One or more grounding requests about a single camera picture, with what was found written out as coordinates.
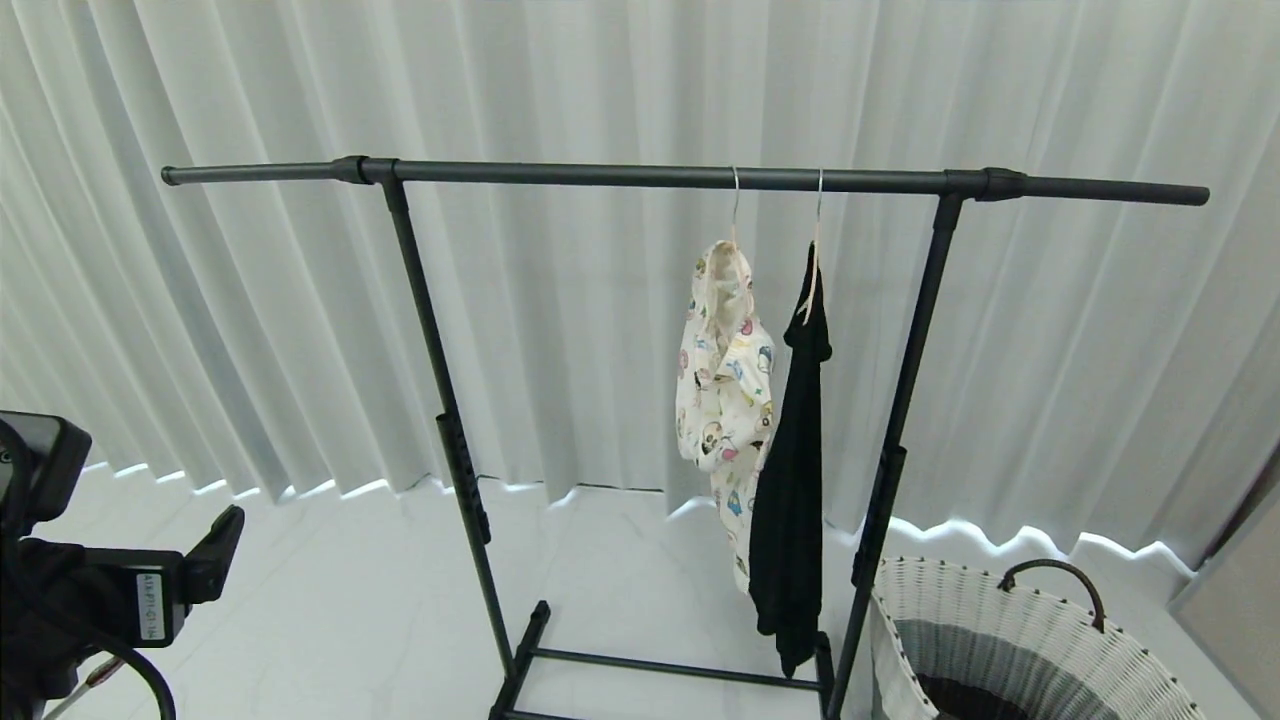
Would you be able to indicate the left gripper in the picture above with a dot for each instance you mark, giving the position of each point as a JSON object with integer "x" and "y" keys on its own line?
{"x": 90, "y": 595}

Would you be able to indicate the pink clothes hanger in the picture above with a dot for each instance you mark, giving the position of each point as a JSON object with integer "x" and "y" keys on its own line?
{"x": 813, "y": 270}
{"x": 734, "y": 205}

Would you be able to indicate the cream printed garment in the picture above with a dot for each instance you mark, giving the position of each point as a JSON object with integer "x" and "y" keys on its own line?
{"x": 725, "y": 400}

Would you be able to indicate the white curtain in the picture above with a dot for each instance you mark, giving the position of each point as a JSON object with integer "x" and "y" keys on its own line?
{"x": 300, "y": 320}

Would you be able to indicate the white laundry basket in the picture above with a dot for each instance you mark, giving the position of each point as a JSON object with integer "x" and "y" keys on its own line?
{"x": 1010, "y": 640}

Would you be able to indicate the black clothes rack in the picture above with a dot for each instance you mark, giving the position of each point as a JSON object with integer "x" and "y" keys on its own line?
{"x": 600, "y": 176}

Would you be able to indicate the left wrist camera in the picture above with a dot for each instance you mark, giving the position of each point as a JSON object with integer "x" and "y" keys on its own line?
{"x": 50, "y": 460}

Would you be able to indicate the black garment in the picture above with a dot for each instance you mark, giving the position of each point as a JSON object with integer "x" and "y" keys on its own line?
{"x": 790, "y": 520}

